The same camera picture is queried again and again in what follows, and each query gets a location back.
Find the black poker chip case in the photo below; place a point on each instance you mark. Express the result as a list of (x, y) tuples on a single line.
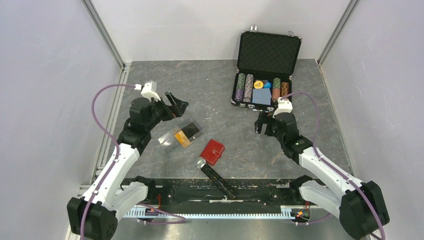
[(267, 57)]

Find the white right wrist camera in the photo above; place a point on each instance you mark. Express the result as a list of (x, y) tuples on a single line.
[(284, 105)]

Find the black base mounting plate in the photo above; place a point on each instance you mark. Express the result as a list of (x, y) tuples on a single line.
[(202, 196)]

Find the black VIP card stack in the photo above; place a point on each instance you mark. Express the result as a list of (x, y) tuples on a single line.
[(190, 130)]

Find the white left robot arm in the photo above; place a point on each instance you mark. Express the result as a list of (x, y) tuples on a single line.
[(96, 214)]

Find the yellow dealer button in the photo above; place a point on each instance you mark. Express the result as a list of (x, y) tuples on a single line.
[(258, 84)]

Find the blue playing card deck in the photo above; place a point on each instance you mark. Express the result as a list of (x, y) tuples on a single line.
[(261, 96)]

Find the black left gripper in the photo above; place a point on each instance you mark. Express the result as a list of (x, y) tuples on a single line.
[(172, 112)]

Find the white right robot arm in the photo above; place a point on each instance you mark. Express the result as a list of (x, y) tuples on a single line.
[(359, 206)]

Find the red leather card holder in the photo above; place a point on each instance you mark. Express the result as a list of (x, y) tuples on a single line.
[(212, 152)]

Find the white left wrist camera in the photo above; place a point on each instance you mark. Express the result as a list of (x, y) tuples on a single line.
[(148, 91)]

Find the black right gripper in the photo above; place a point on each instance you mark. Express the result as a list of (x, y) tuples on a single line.
[(265, 117)]

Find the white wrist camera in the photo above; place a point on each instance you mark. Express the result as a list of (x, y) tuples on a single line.
[(148, 91), (284, 105)]

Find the black microphone with silver grille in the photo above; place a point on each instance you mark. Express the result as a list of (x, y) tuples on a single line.
[(201, 164)]

